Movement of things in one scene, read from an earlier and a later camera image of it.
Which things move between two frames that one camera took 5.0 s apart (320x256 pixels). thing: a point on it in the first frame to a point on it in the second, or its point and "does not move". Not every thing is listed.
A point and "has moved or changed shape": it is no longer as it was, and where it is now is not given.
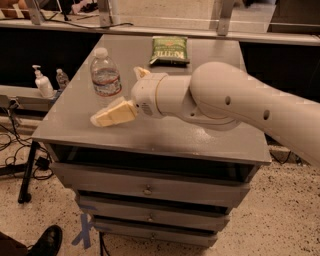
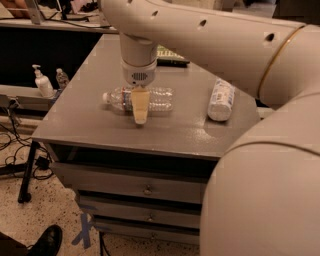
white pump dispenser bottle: x=43 y=83 does not move
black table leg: x=23 y=195 does not move
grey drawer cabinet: x=157 y=180 does not move
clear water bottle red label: x=105 y=78 has moved or changed shape
